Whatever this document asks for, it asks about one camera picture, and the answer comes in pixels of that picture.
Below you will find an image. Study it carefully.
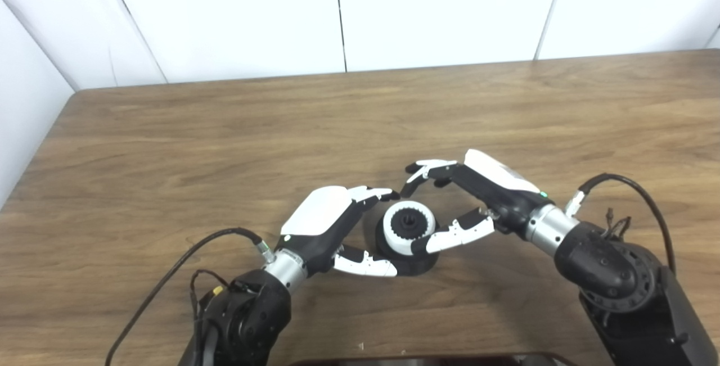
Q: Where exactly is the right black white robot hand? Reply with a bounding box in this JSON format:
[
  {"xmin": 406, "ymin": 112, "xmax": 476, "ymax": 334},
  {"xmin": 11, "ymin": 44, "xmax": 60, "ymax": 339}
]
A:
[{"xmin": 400, "ymin": 149, "xmax": 555, "ymax": 255}]

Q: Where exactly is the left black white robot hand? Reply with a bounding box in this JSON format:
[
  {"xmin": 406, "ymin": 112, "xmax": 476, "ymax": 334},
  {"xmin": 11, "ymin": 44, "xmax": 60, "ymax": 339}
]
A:
[{"xmin": 274, "ymin": 186, "xmax": 400, "ymax": 278}]

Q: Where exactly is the white toothed ring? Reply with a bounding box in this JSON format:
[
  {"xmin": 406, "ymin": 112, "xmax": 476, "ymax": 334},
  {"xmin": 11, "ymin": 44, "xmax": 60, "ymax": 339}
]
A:
[{"xmin": 383, "ymin": 200, "xmax": 437, "ymax": 256}]

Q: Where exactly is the round black plastic part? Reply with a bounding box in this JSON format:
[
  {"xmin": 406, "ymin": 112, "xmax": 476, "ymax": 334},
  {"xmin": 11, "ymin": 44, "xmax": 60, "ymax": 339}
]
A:
[{"xmin": 375, "ymin": 213, "xmax": 440, "ymax": 277}]

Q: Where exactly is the thin black wire bundle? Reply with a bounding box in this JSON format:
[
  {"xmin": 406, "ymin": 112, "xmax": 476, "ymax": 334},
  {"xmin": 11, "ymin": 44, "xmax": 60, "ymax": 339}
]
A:
[{"xmin": 602, "ymin": 207, "xmax": 632, "ymax": 240}]

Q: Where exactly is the thin wire with yellow connector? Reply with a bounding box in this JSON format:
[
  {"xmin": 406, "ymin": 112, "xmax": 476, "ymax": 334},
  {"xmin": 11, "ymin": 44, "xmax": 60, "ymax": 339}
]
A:
[{"xmin": 190, "ymin": 269, "xmax": 230, "ymax": 322}]

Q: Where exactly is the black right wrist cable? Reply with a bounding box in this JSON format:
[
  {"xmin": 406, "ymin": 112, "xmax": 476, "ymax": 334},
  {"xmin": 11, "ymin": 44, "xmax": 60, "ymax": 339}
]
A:
[{"xmin": 564, "ymin": 173, "xmax": 676, "ymax": 274}]

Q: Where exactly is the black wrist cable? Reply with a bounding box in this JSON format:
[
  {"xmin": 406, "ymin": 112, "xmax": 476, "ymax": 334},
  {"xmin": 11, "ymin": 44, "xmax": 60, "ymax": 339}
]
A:
[
  {"xmin": 105, "ymin": 227, "xmax": 276, "ymax": 366},
  {"xmin": 564, "ymin": 173, "xmax": 676, "ymax": 274}
]

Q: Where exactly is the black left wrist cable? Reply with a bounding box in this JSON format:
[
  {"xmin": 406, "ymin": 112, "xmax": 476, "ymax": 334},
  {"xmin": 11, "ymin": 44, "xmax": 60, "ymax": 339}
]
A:
[{"xmin": 105, "ymin": 227, "xmax": 276, "ymax": 366}]

